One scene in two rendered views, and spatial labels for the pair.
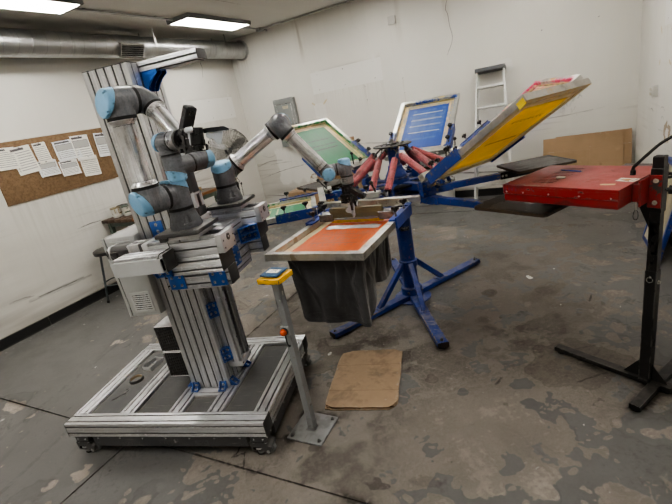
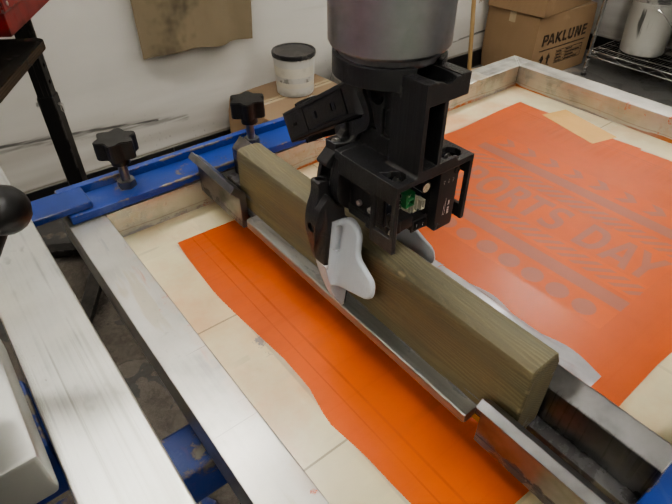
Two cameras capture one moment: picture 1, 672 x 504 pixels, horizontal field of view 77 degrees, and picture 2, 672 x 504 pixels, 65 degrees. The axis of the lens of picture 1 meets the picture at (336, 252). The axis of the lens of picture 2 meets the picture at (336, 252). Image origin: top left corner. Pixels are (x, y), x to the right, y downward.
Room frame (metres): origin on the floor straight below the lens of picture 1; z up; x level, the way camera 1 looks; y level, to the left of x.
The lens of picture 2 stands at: (2.89, -0.06, 1.32)
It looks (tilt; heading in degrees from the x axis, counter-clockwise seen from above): 39 degrees down; 202
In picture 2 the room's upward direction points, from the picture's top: straight up
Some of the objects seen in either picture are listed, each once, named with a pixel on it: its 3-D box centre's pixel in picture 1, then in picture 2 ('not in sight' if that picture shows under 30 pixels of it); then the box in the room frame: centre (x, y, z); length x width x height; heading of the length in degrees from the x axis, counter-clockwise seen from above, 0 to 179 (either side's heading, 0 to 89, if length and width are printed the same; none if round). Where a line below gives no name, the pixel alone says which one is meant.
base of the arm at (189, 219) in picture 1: (183, 216); not in sight; (2.00, 0.68, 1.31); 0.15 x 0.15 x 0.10
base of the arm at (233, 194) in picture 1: (228, 192); not in sight; (2.48, 0.55, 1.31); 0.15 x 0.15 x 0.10
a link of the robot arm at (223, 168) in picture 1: (222, 172); not in sight; (2.49, 0.55, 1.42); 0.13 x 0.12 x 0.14; 177
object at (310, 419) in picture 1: (295, 356); not in sight; (1.94, 0.32, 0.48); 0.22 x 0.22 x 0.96; 61
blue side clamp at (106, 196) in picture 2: (400, 216); (197, 181); (2.45, -0.42, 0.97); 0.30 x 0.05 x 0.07; 151
